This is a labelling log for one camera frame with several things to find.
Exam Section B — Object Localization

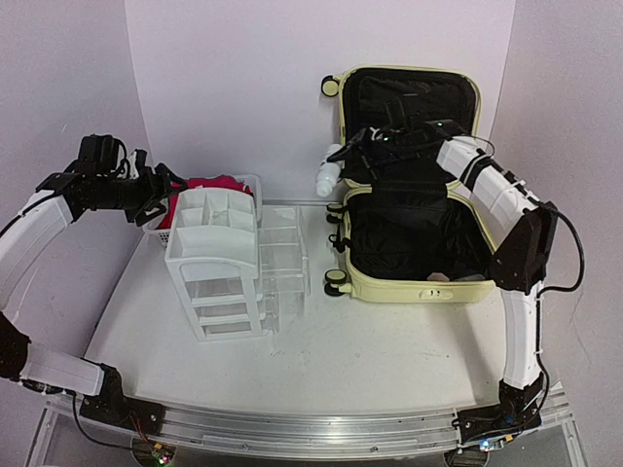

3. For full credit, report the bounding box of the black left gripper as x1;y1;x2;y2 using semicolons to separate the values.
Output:
89;162;188;226

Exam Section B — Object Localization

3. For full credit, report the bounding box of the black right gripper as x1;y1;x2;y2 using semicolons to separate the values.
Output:
329;126;423;183

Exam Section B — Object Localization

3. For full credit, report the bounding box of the white perforated plastic basket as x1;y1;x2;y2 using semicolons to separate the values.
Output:
142;174;263;248

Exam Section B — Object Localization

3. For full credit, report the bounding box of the translucent white bottle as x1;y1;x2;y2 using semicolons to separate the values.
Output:
315;144;344;198

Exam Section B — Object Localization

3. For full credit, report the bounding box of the magenta pink garment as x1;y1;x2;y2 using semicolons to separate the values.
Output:
157;175;253;230

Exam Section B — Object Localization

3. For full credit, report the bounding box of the white plastic drawer organizer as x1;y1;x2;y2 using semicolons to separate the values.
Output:
165;205;311;342

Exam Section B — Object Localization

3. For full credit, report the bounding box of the pale yellow hard-shell suitcase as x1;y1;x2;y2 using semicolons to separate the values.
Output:
320;66;495;304

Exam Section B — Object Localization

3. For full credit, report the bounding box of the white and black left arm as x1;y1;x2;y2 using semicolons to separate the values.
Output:
1;162;188;427

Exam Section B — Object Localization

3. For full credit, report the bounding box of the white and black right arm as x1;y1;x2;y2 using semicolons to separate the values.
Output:
324;120;559;441

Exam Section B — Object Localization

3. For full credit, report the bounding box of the beige hexagonal compact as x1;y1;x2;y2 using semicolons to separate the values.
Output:
426;272;451;282

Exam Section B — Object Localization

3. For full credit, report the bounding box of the grey flat case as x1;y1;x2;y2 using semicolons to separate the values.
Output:
456;273;487;282

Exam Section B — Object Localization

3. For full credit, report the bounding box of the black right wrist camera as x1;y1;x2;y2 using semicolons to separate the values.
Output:
385;98;410;131

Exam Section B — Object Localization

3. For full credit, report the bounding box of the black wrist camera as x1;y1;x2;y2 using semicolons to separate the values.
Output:
75;134;125;175
385;98;410;131

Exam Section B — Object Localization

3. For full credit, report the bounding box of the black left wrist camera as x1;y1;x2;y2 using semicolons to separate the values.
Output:
75;134;125;175

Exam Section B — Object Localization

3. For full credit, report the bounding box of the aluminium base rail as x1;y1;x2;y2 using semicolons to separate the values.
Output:
46;369;575;456

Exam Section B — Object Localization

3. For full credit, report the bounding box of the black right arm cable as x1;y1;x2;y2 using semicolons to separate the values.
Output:
534;213;584;434

